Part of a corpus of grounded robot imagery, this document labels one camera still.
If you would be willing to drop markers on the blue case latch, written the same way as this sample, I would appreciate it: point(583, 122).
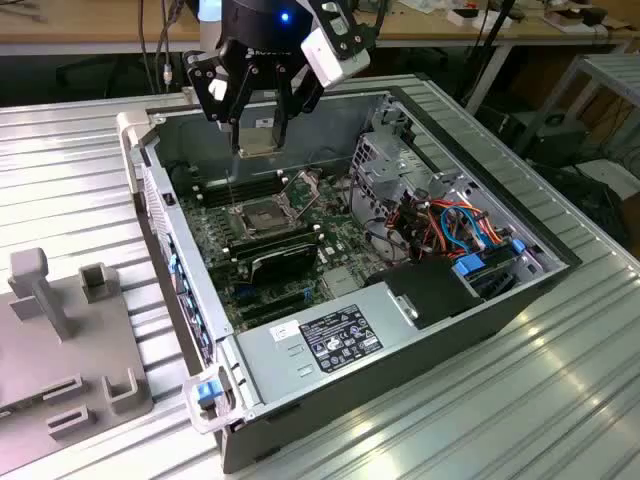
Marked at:
point(207, 392)

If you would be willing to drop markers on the grey parts rack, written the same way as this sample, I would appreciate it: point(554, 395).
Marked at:
point(50, 350)

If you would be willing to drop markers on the wooden desk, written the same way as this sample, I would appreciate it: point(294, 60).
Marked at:
point(75, 25)

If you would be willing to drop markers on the silver drive cage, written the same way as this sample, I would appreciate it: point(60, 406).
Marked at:
point(380, 170)

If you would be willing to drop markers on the silver power supply unit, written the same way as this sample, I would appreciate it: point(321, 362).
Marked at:
point(280, 370)

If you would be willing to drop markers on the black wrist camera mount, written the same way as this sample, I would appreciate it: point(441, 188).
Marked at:
point(202, 90)

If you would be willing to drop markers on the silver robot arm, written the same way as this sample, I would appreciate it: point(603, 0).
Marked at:
point(210, 25)

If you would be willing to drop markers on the cardboard box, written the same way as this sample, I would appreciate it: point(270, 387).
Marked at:
point(565, 20)

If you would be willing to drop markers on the small blue clip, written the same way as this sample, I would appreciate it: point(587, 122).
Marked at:
point(517, 246)

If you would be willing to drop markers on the black plastic shroud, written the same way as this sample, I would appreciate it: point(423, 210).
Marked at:
point(430, 290)

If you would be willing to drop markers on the hard disk in blue carrier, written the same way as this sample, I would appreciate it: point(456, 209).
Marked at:
point(470, 264)

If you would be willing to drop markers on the silver CPU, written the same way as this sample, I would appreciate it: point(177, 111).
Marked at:
point(257, 140)

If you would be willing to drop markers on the black expansion slot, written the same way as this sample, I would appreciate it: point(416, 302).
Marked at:
point(275, 314)
point(270, 301)

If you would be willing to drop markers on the thin metal locking lever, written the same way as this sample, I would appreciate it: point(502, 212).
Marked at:
point(231, 192)

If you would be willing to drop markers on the dark grey PC case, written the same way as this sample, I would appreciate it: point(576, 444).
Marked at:
point(500, 320)

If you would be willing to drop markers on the green motherboard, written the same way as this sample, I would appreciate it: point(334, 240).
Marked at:
point(345, 240)

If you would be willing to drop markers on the grey metal shelf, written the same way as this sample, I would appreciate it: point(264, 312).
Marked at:
point(615, 67)

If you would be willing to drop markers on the blue expansion slot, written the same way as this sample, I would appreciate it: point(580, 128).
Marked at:
point(245, 289)

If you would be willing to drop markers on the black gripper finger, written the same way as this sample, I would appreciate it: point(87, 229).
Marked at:
point(245, 85)
point(281, 100)

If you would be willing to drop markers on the CPU socket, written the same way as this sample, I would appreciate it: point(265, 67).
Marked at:
point(262, 218)

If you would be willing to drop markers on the black RAM slot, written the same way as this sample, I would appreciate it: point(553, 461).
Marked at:
point(235, 186)
point(275, 248)
point(240, 196)
point(270, 239)

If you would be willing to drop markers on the black graphics card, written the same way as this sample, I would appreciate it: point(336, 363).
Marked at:
point(282, 265)

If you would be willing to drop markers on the silver chipset heatsink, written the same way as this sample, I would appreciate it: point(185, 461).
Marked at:
point(342, 281)

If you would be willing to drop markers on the black bag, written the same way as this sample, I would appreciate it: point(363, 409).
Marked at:
point(595, 200)

